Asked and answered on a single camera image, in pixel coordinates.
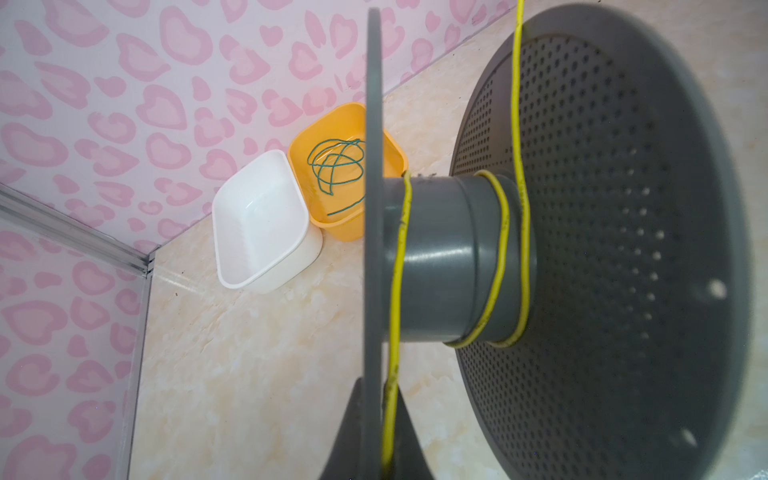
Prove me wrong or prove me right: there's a green cable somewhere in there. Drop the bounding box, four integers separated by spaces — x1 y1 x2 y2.
306 137 367 217

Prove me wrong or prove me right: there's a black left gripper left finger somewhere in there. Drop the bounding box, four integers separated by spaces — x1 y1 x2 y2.
319 378 363 480

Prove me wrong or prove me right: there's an aluminium frame post left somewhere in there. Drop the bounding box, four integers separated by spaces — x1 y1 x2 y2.
1 184 154 278

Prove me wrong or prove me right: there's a white plastic tray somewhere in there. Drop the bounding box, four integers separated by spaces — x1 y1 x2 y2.
212 150 323 294

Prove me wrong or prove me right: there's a yellow plastic tray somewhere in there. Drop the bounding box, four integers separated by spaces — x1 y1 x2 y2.
287 102 410 243

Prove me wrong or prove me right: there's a dark grey cable spool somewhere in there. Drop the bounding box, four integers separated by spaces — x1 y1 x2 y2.
357 4 751 479

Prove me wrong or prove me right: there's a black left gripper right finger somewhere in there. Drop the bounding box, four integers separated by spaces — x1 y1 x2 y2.
392 393 433 480

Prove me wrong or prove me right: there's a yellow cable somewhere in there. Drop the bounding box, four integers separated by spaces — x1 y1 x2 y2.
380 0 533 472

